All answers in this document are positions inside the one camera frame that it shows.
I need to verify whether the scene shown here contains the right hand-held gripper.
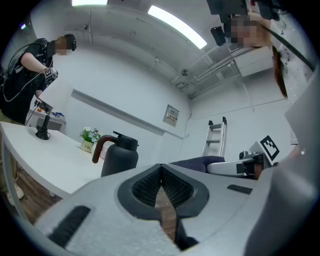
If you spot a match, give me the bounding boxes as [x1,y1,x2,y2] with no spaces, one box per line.
[206,134,281,180]

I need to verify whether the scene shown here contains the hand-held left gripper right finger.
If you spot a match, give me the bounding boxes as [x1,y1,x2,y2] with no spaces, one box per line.
[161,163,262,256]

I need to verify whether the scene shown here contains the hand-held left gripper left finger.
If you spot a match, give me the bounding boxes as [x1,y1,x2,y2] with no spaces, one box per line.
[34,163,183,256]

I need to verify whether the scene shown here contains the dark navy cloth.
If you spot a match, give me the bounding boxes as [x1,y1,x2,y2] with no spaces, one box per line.
[169,155,226,173]

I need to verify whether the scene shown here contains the black kettle with brown handle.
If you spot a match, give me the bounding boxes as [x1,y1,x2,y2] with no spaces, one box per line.
[91,130,140,178]

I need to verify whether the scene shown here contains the aluminium ladder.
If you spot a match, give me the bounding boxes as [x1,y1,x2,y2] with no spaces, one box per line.
[201,116,228,158]

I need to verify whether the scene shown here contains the potted flowers in cream pot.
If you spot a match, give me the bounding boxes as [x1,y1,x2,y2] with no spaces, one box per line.
[79,126,102,154]

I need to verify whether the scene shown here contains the white ceiling pipes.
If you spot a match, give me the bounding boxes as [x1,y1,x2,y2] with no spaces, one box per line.
[170,53,255,112]

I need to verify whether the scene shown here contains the white air conditioner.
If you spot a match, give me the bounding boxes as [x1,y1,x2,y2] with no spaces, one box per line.
[227,44,274,78]

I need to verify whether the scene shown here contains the black stand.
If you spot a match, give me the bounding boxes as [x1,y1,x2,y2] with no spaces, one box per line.
[35,113,51,141]

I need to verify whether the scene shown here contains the small white side table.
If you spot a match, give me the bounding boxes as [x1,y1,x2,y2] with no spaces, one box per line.
[25,107,67,132]

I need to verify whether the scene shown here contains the person's head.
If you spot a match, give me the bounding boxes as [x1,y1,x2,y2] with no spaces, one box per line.
[229,12,273,49]

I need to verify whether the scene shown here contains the long ceiling light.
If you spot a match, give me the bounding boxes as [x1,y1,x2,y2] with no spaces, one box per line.
[71,0,109,7]
[147,4,208,50]

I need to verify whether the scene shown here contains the person's white patterned shirt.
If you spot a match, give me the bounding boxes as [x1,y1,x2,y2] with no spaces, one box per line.
[270,7,320,83]

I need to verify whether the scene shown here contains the grey wall electrical panel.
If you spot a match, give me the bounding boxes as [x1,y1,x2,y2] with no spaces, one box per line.
[162,103,180,128]

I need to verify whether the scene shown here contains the white wall trunking rail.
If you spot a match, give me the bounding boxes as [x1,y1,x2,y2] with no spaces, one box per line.
[70,88,185,140]

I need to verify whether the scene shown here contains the black strap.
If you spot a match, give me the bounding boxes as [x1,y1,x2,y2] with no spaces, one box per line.
[261,24,316,72]

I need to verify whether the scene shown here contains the black head-mounted camera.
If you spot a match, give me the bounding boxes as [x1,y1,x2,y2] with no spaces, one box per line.
[206,0,281,47]

